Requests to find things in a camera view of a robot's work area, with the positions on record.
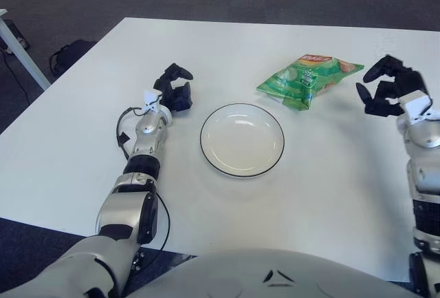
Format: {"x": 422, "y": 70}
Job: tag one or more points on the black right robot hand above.
{"x": 388, "y": 93}

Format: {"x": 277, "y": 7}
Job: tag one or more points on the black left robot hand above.
{"x": 178, "y": 96}

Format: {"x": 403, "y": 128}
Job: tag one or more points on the green potato chips bag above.
{"x": 299, "y": 81}

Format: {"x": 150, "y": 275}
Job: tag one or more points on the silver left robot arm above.
{"x": 127, "y": 208}

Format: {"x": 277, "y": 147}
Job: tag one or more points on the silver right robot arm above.
{"x": 419, "y": 133}

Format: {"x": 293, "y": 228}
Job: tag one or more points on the white plate with black rim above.
{"x": 240, "y": 139}

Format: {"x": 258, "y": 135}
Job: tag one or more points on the black backpack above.
{"x": 72, "y": 53}

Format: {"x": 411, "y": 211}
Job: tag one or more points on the white table leg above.
{"x": 20, "y": 50}

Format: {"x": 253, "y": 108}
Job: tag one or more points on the dark object under side table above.
{"x": 17, "y": 33}

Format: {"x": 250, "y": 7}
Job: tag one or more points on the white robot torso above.
{"x": 240, "y": 274}

